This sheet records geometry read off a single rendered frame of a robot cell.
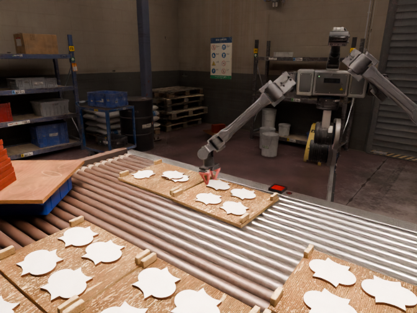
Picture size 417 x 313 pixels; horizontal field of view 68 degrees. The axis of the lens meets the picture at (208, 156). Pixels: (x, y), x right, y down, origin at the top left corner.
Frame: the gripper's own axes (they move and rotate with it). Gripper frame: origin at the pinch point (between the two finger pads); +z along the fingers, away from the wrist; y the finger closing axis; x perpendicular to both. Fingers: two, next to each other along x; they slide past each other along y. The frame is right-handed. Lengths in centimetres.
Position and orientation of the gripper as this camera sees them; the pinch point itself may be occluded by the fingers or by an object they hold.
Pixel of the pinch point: (210, 181)
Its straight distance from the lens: 168.1
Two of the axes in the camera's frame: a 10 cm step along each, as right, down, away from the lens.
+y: 6.0, -2.2, 7.7
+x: -8.0, -0.4, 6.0
